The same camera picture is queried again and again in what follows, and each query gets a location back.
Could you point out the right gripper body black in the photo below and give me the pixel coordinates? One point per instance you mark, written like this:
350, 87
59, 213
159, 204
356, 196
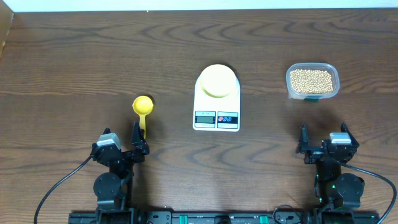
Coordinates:
313, 157

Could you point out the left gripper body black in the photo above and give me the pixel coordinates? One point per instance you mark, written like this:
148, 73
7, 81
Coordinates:
132, 159

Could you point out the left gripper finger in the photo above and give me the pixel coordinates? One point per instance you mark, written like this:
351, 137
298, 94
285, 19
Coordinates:
106, 131
138, 140

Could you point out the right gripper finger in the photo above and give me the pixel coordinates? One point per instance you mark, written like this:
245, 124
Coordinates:
348, 129
302, 146

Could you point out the yellow measuring scoop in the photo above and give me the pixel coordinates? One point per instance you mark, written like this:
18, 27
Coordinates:
142, 106

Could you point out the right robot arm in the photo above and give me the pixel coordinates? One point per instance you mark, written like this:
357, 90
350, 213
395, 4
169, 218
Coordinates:
339, 193

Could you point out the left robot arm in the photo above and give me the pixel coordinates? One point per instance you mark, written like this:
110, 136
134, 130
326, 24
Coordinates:
113, 188

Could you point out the white digital kitchen scale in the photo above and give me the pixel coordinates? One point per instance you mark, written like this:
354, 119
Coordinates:
216, 114

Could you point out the pale yellow bowl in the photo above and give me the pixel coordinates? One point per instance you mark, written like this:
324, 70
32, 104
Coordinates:
218, 80

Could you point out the clear plastic container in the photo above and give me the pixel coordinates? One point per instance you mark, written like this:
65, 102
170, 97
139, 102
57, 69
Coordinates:
313, 66

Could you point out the soybeans in container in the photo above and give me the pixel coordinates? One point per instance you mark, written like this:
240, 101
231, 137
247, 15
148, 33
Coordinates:
311, 81

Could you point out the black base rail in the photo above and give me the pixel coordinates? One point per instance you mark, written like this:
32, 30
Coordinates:
164, 217

